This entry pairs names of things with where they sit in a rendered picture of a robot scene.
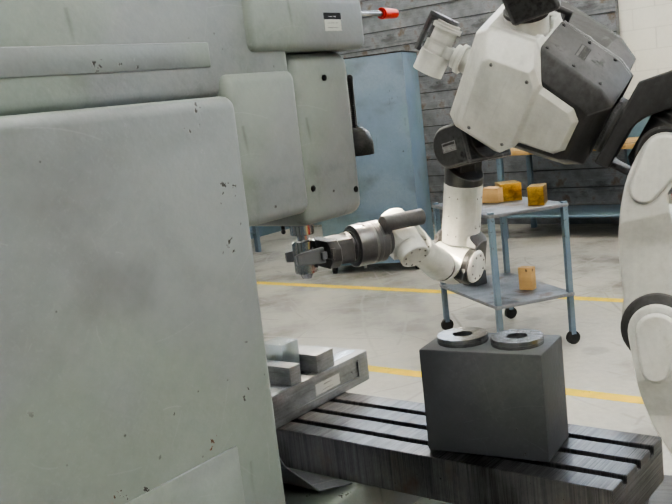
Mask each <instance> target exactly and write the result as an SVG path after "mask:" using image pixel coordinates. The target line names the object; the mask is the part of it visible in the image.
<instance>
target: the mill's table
mask: <svg viewBox="0 0 672 504"><path fill-rule="evenodd" d="M568 431H569V436H568V438H567V439H566V440H565V442H564V443H563V444H562V446H561V447H560V448H559V450H558V451H557V452H556V454H555V455H554V457H553V458H552V459H551V461H550V462H540V461H531V460H522V459H513V458H503V457H494V456H485V455H476V454H467V453H458V452H449V451H440V450H430V449H429V444H428V434H427V424H426V414H425V404H424V403H419V402H412V401H405V400H398V399H391V398H384V397H377V396H369V395H362V394H355V393H348V392H344V393H342V394H341V395H339V396H337V397H335V398H333V399H331V400H329V401H328V402H326V403H324V404H322V405H320V406H318V407H316V408H315V409H313V410H311V411H309V412H307V413H305V414H303V415H302V416H300V417H298V418H296V419H294V420H292V421H290V422H289V423H287V424H285V425H283V426H281V427H279V428H277V429H276V434H277V442H278V449H279V456H280V458H281V460H282V461H283V463H284V465H285V466H286V467H288V468H293V469H297V470H302V471H306V472H311V473H315V474H320V475H325V476H329V477H334V478H338V479H343V480H347V481H352V482H356V483H361V484H366V485H370V486H375V487H379V488H384V489H388V490H393V491H397V492H402V493H407V494H411V495H416V496H420V497H425V498H429V499H434V500H438V501H443V502H448V503H452V504H645V502H646V501H647V500H648V499H649V498H650V496H651V495H652V494H653V493H654V492H655V490H656V489H657V488H658V487H659V486H660V484H661V483H662V482H663V481H664V469H663V451H662V438H661V437H659V436H652V435H645V434H638V433H631V432H624V431H617V430H610V429H603V428H595V427H588V426H581V425H574V424H568Z"/></svg>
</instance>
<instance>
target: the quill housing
mask: <svg viewBox="0 0 672 504"><path fill-rule="evenodd" d="M286 62H287V70H288V72H289V73H290V74H291V76H292V78H293V84H294V93H295V101H296V110H297V118H298V126H299V135H300V143H301V151H302V160H303V168H304V176H305V185H306V193H307V202H308V204H307V208H306V210H305V211H304V212H303V213H301V214H297V215H293V216H290V217H286V218H282V219H278V220H274V221H270V222H266V223H262V224H259V225H255V226H307V225H311V224H314V223H318V222H322V221H325V220H329V219H332V218H336V217H340V216H343V215H347V214H350V213H352V212H354V211H355V210H356V209H357V208H358V206H359V204H360V195H359V185H358V176H357V167H356V158H355V149H354V140H353V131H352V122H351V112H350V103H349V94H348V85H347V76H346V67H345V62H344V59H343V58H342V57H341V56H340V55H339V54H337V53H335V52H315V53H291V54H286Z"/></svg>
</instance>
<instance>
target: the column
mask: <svg viewBox="0 0 672 504"><path fill-rule="evenodd" d="M0 504H286V503H285V495H284V487H283V480H282V472H281V464H280V457H279V449H278V442H277V434H276V426H275V419H274V411H273V403H272V396H271V388H270V381H269V373H268V365H267V358H266V350H265V342H264V335H263V327H262V320H261V312H260V304H259V297H258V289H257V281H256V274H255V266H254V258H253V251H252V243H251V236H250V228H249V220H248V213H247V205H246V197H245V190H244V182H243V175H242V167H241V159H240V152H239V144H238V136H237V129H236V121H235V114H234V107H233V104H232V102H231V101H230V100H229V99H227V98H226V97H220V96H217V97H206V98H195V99H184V100H173V101H162V102H151V103H140V104H129V105H118V106H107V107H95V108H84V109H73V110H62V111H51V112H40V113H29V114H18V115H7V116H0Z"/></svg>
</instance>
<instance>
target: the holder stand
mask: <svg viewBox="0 0 672 504"><path fill-rule="evenodd" d="M419 355H420V365H421V375H422V385H423V394H424V404H425V414H426V424H427V434H428V444H429V449H430V450H440V451H449V452H458V453H467V454H476V455H485V456H494V457H503V458H513V459H522V460H531V461H540V462H550V461H551V459H552V458H553V457H554V455H555V454H556V452H557V451H558V450H559V448H560V447H561V446H562V444H563V443H564V442H565V440H566V439H567V438H568V436H569V431H568V417H567V404H566V390H565V377H564V363H563V350H562V337H561V335H545V334H544V333H542V332H541V331H538V330H535V329H509V330H503V331H499V332H496V333H488V331H487V330H486V329H483V328H479V327H458V328H452V329H448V330H444V331H442V332H440V333H438V335H437V337H436V338H435V339H434V340H432V341H431V342H429V343H428V344H426V345H425V346H424V347H422V348H421V349H420V350H419Z"/></svg>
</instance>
